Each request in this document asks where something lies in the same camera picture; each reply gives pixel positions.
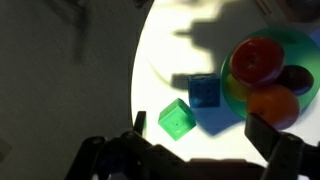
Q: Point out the green block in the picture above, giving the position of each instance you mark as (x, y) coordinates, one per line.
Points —
(176, 120)

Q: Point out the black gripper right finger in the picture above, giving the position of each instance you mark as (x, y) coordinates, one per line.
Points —
(263, 136)

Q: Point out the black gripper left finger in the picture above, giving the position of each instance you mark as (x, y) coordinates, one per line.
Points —
(140, 121)

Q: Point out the orange fruit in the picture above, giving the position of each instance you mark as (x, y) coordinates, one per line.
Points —
(273, 105)

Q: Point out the blue block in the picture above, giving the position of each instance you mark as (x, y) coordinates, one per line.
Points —
(203, 91)

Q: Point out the green bowl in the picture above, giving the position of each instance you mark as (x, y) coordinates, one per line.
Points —
(300, 46)

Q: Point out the red apple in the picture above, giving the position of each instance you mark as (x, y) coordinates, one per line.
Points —
(256, 61)

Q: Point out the dark purple plum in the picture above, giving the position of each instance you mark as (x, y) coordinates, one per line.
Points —
(296, 80)

